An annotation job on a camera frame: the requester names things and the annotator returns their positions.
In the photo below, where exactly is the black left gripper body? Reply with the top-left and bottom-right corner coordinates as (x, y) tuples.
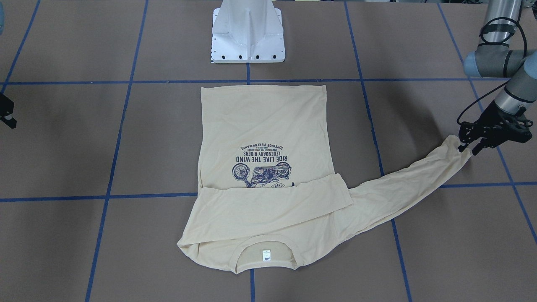
(470, 101), (533, 145)

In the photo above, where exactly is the cream long-sleeve graphic shirt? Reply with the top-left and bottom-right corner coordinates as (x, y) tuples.
(177, 85), (472, 274)

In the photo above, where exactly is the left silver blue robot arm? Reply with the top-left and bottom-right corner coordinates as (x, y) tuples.
(457, 0), (537, 155)

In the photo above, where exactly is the brown paper table cover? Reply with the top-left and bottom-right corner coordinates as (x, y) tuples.
(1, 0), (536, 302)

